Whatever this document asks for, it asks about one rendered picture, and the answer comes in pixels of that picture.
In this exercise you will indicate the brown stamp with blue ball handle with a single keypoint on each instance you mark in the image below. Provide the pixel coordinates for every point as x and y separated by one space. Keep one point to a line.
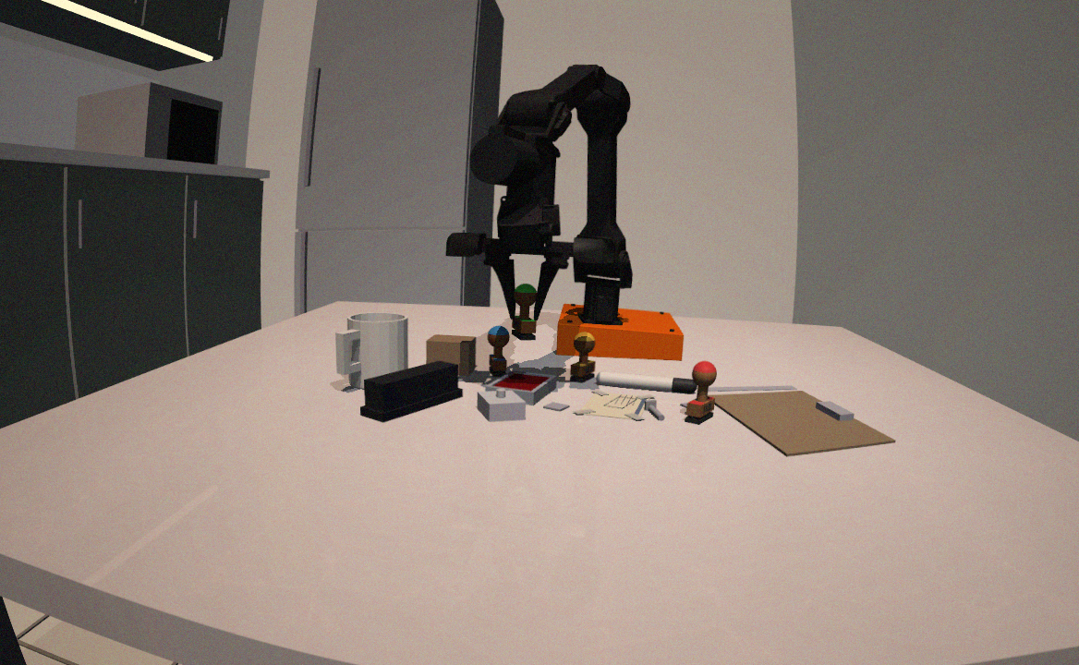
498 337

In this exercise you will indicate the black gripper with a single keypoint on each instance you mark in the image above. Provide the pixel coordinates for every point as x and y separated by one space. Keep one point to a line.
587 250

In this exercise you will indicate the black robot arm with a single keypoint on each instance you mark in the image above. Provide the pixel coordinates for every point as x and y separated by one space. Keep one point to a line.
519 153

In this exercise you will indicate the grey mug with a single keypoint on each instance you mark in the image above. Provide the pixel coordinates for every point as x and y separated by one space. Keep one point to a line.
374 344

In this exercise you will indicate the red rubber stamp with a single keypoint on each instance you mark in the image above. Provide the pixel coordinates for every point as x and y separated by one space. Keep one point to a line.
699 409

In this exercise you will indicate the brown rubber stamp with yellow ball handle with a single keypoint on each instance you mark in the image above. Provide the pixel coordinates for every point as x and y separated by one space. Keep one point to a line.
582 371

